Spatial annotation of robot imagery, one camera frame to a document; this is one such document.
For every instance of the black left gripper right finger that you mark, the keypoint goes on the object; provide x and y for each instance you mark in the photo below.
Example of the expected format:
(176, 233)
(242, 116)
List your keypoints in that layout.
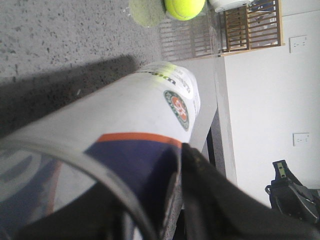
(216, 209)

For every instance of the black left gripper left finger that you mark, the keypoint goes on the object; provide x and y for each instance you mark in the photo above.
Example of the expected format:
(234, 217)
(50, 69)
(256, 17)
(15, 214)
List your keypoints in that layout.
(95, 215)

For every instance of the white blue tennis ball can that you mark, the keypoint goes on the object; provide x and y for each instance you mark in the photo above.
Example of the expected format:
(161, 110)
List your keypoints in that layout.
(126, 136)

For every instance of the yellow tennis ball far left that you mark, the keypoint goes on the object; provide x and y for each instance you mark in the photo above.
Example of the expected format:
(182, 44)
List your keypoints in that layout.
(184, 10)

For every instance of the wooden slatted rack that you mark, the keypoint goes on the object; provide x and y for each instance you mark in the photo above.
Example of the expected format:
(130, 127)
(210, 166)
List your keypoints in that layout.
(253, 26)

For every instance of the white round container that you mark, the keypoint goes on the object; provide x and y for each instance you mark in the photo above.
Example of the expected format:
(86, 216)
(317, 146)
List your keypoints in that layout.
(224, 5)

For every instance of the white wall outlet lower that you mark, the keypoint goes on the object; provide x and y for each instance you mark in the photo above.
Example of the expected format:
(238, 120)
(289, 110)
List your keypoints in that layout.
(299, 139)

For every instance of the white wall outlet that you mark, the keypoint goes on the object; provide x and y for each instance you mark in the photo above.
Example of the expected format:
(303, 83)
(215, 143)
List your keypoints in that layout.
(298, 44)
(299, 139)

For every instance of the white wall outlet upper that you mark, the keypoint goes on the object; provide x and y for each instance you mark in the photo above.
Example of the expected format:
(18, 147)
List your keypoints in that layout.
(298, 44)

